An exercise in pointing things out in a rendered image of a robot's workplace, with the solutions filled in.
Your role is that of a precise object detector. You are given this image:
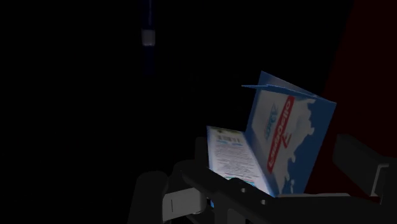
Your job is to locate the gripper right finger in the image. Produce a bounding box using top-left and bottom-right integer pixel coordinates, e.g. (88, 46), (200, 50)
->
(332, 133), (397, 216)

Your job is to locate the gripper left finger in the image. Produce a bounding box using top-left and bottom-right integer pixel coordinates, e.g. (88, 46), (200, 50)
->
(127, 136), (275, 224)

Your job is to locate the blue and white printed box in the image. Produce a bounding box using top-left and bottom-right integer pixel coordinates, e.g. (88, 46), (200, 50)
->
(206, 70), (338, 209)

